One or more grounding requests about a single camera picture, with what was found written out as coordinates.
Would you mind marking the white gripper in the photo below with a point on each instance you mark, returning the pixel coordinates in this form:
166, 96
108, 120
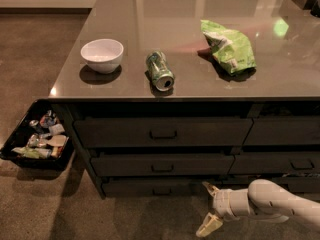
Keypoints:
224, 202

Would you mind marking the drawer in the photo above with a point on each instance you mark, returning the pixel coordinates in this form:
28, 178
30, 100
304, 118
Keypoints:
162, 164
154, 187
276, 163
284, 131
293, 184
162, 132

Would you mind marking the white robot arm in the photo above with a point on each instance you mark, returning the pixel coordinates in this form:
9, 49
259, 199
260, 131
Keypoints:
262, 200

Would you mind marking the dark drawer cabinet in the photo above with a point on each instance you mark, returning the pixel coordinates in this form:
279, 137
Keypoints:
285, 82

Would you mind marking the green soda can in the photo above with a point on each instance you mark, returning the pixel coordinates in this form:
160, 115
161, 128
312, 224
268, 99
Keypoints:
162, 78

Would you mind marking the green chip bag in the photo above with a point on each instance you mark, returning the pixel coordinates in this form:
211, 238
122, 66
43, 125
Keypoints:
230, 48

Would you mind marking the white paper cup in bin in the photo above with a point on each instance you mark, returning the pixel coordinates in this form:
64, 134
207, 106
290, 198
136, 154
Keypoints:
56, 141

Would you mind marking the crumpled green wrapper in bin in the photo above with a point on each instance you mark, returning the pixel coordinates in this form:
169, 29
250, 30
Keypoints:
33, 153

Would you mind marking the black trash bin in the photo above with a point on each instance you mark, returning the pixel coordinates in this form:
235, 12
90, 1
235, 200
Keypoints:
22, 133

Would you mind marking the colourful wrapper in bin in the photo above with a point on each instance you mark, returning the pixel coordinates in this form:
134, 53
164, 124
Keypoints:
49, 119

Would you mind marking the white ceramic bowl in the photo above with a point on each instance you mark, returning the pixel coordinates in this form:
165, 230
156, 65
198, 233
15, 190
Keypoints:
103, 55

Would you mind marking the crushed can in bin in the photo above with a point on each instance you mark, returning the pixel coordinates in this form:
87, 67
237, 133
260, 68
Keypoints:
35, 141

